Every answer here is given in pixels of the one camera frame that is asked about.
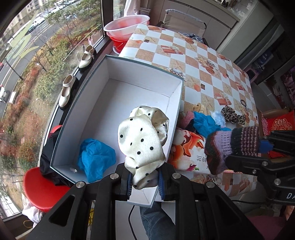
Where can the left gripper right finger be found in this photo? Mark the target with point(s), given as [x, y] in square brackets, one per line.
[167, 188]

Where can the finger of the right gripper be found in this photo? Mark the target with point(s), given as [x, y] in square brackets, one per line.
[264, 146]

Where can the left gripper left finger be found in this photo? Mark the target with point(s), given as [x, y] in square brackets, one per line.
[124, 185]

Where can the purple knitted cuff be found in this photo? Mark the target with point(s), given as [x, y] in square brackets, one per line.
[221, 144]

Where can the blue mesh cloth ball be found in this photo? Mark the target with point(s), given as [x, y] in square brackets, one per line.
[95, 157]

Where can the cream polka dot scrunchie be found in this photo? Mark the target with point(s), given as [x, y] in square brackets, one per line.
[141, 138]

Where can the leopard print scrunchie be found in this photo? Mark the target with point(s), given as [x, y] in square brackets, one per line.
[231, 116]

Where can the pink black knitted sock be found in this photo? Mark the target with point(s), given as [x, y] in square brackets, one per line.
[184, 122]

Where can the blue mesh cloth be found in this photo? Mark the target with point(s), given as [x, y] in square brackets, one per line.
[205, 125]

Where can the orange floral tissue pack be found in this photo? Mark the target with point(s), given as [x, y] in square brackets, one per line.
[187, 152]

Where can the red embroidered cushion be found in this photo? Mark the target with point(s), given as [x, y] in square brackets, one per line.
[284, 122]

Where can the brown wooden chair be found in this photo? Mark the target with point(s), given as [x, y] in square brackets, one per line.
[270, 114]

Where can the red plastic stool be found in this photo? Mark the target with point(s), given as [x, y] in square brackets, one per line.
[43, 186]

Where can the white open cardboard box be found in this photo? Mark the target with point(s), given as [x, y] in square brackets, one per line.
[115, 87]

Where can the cream shoe near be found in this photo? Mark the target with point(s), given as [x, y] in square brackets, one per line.
[68, 83]

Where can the cream shoe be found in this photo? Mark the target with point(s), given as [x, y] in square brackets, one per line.
[87, 57]
[68, 83]

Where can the cream shoe far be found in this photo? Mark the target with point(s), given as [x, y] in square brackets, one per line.
[87, 57]

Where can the plaid cloth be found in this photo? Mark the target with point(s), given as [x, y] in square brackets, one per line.
[194, 37]

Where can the pink plastic basin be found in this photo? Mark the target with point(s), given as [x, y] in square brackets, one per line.
[123, 28]

